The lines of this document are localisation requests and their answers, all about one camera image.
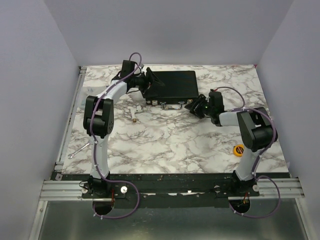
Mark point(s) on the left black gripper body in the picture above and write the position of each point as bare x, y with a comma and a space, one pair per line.
140, 82

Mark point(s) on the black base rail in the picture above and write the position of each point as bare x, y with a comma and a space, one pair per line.
155, 191

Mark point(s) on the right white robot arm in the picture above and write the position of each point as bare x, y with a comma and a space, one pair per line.
257, 132

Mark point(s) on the silver wrench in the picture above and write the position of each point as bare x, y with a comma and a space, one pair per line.
71, 155

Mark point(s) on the black poker chip case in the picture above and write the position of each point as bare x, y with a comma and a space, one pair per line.
181, 88

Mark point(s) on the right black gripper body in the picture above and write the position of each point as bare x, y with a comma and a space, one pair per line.
209, 110

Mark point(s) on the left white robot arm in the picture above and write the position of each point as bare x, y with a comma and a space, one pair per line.
98, 120

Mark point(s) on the white plastic faucet part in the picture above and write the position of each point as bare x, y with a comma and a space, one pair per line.
134, 111

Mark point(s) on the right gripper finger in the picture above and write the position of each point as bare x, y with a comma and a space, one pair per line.
197, 105
199, 112

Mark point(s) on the clear plastic organizer box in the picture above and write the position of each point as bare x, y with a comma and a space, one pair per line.
89, 91

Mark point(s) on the aluminium extrusion frame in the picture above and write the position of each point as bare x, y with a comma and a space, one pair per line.
167, 142

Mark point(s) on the yellow black tape measure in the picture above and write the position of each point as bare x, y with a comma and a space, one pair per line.
238, 150

